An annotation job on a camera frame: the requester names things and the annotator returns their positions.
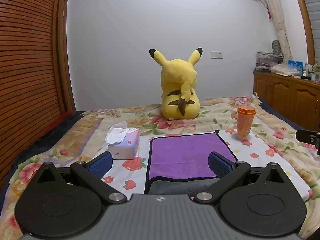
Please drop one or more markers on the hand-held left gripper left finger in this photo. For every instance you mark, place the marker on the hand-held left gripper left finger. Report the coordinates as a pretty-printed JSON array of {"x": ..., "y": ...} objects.
[{"x": 101, "y": 164}]

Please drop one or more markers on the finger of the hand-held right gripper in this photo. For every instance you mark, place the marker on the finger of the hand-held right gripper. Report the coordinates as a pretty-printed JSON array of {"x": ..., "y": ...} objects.
[{"x": 308, "y": 138}]

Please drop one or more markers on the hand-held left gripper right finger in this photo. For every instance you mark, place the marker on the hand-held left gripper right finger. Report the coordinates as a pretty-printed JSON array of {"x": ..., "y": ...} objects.
[{"x": 219, "y": 164}]

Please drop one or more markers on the purple towel with black trim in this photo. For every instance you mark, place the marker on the purple towel with black trim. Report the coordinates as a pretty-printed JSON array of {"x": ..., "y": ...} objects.
[{"x": 185, "y": 152}]

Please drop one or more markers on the grey towel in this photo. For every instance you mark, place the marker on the grey towel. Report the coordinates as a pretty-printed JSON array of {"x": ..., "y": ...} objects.
[{"x": 175, "y": 186}]

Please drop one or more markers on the tissue box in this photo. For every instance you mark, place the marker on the tissue box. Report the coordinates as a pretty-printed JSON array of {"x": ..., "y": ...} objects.
[{"x": 125, "y": 148}]

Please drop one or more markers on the floral bed sheet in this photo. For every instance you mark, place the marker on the floral bed sheet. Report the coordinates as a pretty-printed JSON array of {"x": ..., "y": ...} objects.
[{"x": 275, "y": 140}]

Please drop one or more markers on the orange cup with lid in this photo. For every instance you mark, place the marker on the orange cup with lid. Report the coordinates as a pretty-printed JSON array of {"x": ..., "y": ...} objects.
[{"x": 244, "y": 125}]

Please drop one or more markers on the wooden cabinet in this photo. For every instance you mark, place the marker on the wooden cabinet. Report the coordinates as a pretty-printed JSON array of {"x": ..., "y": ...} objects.
[{"x": 282, "y": 92}]

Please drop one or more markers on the folded pale cloth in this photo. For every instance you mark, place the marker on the folded pale cloth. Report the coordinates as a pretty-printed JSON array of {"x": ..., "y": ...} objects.
[{"x": 282, "y": 69}]

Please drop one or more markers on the blue box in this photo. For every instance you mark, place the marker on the blue box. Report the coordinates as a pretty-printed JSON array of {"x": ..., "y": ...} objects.
[{"x": 295, "y": 65}]

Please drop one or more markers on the stack of magazines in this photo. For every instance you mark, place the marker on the stack of magazines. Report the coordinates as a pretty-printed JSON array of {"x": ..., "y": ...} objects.
[{"x": 266, "y": 61}]

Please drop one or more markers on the yellow plush toy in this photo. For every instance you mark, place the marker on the yellow plush toy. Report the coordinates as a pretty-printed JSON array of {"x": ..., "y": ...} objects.
[{"x": 175, "y": 82}]

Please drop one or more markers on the cream curtain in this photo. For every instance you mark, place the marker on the cream curtain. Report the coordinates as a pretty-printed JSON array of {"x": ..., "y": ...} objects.
[{"x": 281, "y": 25}]

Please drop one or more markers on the wooden slatted wardrobe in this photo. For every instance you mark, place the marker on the wooden slatted wardrobe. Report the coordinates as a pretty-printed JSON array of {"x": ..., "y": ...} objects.
[{"x": 25, "y": 67}]

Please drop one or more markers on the white wall switch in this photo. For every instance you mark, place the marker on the white wall switch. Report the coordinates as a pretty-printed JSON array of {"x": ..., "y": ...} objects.
[{"x": 216, "y": 55}]

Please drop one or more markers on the red wall hanging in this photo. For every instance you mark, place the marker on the red wall hanging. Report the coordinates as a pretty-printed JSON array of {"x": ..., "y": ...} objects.
[{"x": 269, "y": 13}]

